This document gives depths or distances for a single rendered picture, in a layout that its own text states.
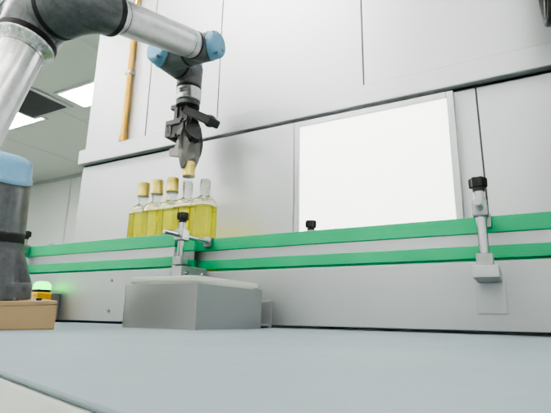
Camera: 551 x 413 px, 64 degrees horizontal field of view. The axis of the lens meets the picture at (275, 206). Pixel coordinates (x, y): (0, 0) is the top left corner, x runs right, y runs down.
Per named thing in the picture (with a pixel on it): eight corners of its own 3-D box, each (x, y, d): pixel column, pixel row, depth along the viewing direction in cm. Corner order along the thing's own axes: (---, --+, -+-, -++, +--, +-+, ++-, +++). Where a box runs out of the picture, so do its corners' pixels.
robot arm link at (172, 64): (175, 29, 120) (201, 50, 129) (145, 38, 125) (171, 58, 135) (172, 55, 118) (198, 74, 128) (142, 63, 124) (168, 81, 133)
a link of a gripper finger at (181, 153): (170, 170, 128) (175, 142, 132) (186, 167, 126) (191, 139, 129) (162, 165, 126) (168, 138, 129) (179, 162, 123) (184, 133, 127)
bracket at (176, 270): (207, 297, 108) (208, 269, 109) (181, 296, 100) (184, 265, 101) (195, 297, 109) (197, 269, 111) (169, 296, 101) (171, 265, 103)
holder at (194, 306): (273, 328, 98) (274, 292, 99) (194, 329, 74) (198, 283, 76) (210, 325, 106) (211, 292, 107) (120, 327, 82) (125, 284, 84)
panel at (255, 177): (466, 228, 103) (453, 95, 111) (464, 226, 100) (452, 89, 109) (167, 249, 145) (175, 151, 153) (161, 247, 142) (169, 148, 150)
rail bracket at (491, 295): (508, 314, 79) (495, 192, 84) (506, 312, 64) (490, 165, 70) (479, 314, 81) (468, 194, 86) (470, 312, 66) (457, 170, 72)
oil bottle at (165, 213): (180, 275, 124) (185, 201, 129) (166, 274, 119) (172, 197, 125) (165, 276, 127) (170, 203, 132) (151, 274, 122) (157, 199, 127)
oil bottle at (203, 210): (215, 274, 119) (218, 197, 124) (202, 272, 114) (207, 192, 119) (198, 274, 122) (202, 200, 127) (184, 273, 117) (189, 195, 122)
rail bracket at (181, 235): (212, 270, 111) (215, 220, 114) (166, 261, 97) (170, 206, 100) (202, 270, 112) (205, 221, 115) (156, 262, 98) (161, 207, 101)
